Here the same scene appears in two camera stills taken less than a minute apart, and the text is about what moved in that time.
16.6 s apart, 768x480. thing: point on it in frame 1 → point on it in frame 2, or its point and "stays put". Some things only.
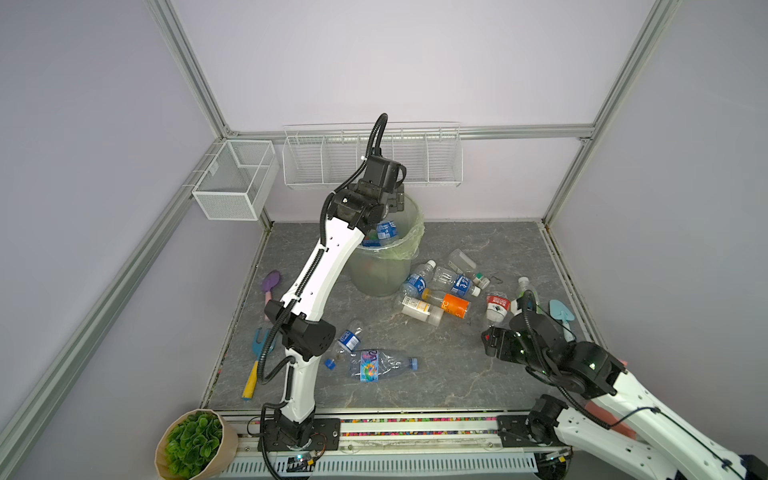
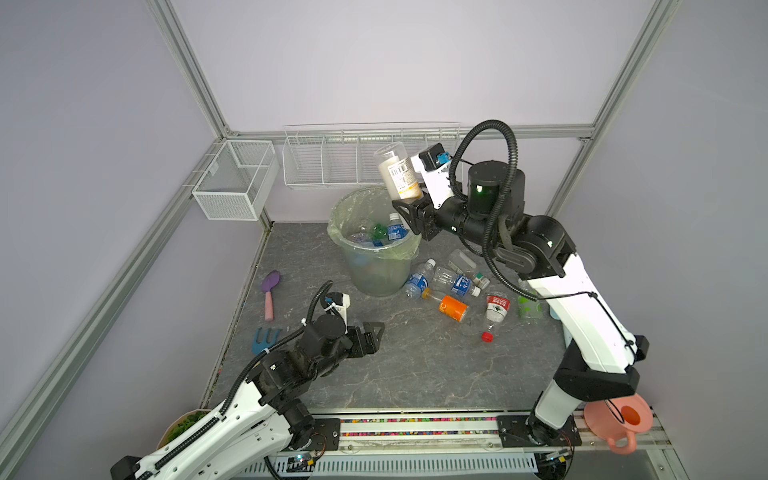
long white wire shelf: (322, 154) stays put
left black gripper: (397, 199) → (372, 344)
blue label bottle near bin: (415, 284) stays put
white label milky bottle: (420, 310) → (396, 172)
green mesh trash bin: (384, 271) stays put
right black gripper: (491, 341) → (429, 218)
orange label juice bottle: (456, 306) stays put
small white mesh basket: (237, 182) stays put
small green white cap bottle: (480, 281) stays put
